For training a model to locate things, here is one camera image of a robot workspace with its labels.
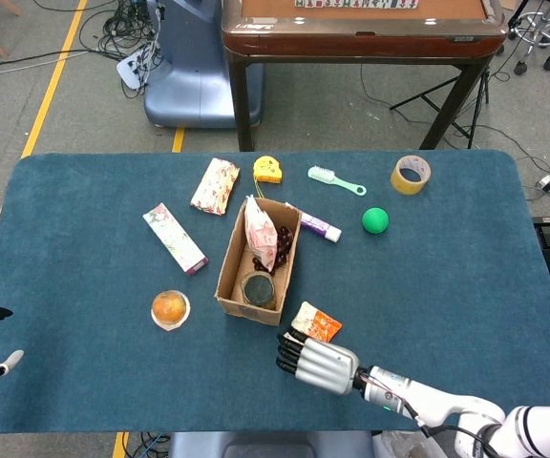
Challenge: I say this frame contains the crumpled clear plastic bag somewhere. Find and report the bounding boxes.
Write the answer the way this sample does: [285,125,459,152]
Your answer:
[378,430,432,458]

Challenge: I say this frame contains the yellow tape measure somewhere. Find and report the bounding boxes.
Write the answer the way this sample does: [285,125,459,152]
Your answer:
[252,155,284,199]

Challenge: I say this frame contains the light green brush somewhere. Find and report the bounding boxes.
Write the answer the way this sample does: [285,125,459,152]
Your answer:
[307,165,368,197]

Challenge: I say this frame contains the long floral paper box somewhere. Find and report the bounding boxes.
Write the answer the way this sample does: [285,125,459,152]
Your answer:
[141,202,210,277]

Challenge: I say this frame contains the floral tissue pack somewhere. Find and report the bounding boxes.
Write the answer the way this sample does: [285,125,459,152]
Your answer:
[189,157,241,218]

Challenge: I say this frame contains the black stool with wheels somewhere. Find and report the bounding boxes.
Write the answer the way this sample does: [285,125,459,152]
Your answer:
[507,0,550,76]

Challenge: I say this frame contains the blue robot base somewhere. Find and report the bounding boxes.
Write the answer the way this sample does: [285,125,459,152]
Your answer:
[143,0,264,129]

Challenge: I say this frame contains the orange jelly cup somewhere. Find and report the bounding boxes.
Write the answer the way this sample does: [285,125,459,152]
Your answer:
[150,289,192,332]

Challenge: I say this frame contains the blue table cloth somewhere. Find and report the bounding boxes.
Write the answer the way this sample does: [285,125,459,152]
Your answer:
[0,150,550,434]

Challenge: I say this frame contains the yellow tape roll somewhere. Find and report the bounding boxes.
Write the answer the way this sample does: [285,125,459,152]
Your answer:
[390,155,433,197]

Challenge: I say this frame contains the glass jar with black lid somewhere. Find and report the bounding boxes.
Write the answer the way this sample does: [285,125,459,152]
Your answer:
[240,271,278,311]

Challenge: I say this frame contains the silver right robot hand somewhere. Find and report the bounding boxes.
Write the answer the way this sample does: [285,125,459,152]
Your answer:
[276,330,361,396]

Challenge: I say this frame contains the pink and white snack bag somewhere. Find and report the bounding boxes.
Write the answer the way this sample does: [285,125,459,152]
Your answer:
[243,195,279,277]

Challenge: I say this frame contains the tangled black cables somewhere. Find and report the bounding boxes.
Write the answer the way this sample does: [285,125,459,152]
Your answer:
[78,0,164,99]

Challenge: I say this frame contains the brown mahjong table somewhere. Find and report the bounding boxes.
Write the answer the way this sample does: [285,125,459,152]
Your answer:
[221,0,509,153]

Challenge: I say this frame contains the purple tube with white cap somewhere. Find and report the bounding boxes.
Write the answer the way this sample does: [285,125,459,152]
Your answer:
[299,211,343,243]

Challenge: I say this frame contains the cardboard box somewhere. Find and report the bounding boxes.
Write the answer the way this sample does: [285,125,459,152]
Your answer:
[214,197,303,327]

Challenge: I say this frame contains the face-up mahjong tile row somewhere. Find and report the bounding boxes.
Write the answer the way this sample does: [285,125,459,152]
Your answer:
[294,0,419,10]

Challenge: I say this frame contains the grey robot torso base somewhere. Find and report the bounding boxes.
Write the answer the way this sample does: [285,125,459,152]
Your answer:
[167,431,376,458]

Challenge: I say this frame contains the green ball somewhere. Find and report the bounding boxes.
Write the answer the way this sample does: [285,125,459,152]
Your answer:
[361,207,391,236]

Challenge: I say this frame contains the orange snack packet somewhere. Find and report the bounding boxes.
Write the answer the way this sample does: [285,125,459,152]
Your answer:
[290,301,344,344]

